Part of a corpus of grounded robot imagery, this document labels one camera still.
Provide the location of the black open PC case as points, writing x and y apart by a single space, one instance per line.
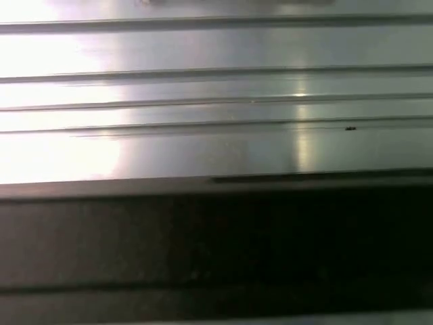
236 254

